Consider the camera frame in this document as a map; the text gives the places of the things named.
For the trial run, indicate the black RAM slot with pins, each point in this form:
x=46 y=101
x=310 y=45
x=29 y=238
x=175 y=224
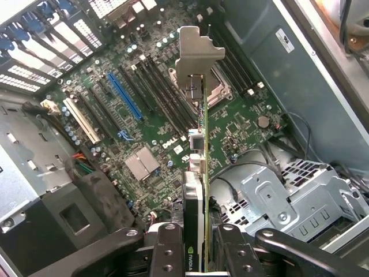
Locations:
x=169 y=93
x=159 y=101
x=245 y=74
x=250 y=70
x=235 y=82
x=157 y=66
x=240 y=78
x=164 y=97

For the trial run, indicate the round coin battery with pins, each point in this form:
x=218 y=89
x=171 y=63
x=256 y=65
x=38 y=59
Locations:
x=263 y=121

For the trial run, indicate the black plastic shroud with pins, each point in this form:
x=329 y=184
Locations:
x=95 y=199

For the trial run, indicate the metal CPU socket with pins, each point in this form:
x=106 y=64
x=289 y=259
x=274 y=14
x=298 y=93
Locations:
x=222 y=92

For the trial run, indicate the green motherboard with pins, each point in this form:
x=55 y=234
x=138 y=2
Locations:
x=245 y=130

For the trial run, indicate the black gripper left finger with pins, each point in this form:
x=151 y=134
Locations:
x=115 y=248

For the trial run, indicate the silver metal disk bay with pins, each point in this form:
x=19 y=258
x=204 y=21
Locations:
x=274 y=196

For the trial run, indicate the black open PC case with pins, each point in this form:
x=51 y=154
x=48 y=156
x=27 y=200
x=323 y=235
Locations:
x=274 y=86

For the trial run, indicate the silver chipset heatsink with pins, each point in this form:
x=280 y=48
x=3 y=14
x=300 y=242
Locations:
x=142 y=163

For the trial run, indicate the white expansion slot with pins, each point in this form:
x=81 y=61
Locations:
x=82 y=121

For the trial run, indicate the blue expansion slot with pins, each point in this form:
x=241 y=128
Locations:
x=125 y=96

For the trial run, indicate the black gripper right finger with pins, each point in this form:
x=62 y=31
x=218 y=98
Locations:
x=302 y=254

